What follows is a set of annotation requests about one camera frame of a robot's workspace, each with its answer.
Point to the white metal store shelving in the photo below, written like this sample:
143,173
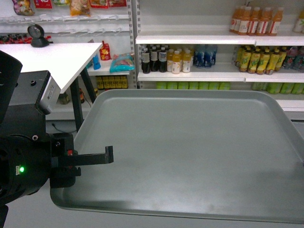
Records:
194,23

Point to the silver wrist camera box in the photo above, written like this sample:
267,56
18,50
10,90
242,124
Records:
48,95

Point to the white checkout table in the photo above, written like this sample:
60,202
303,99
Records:
64,61

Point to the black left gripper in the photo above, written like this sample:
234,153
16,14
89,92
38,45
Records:
64,160

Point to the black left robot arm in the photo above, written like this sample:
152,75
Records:
29,156

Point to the yellow snack bag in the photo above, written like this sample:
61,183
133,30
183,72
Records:
80,8

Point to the grey rectangular serving tray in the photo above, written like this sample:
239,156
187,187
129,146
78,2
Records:
231,155

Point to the black round barcode scanner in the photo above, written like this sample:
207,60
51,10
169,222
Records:
37,34

